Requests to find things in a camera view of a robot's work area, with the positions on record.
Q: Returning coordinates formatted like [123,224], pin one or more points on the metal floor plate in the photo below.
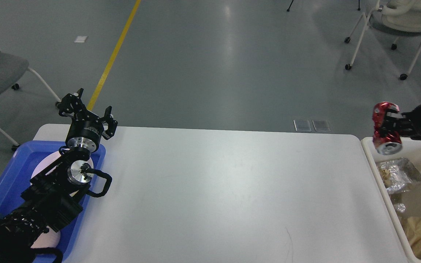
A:
[302,125]
[321,125]

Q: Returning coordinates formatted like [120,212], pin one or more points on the white office chair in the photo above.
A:
[401,18]

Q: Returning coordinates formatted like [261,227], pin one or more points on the right metal floor plate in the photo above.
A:
[321,125]

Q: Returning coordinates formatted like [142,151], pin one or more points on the left metal floor plate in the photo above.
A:
[302,125]

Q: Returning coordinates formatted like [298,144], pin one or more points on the blue plastic tray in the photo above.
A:
[16,178]

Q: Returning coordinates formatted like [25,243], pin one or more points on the aluminium foil tray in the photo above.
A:
[404,174]

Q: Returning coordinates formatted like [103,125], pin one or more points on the pink plate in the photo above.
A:
[46,160]

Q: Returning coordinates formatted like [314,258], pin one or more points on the red can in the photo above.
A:
[385,145]

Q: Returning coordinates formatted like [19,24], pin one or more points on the crumpled brown paper ball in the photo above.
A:
[386,177]

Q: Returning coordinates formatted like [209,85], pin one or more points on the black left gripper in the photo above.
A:
[83,133]

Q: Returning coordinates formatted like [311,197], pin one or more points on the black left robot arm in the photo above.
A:
[52,201]

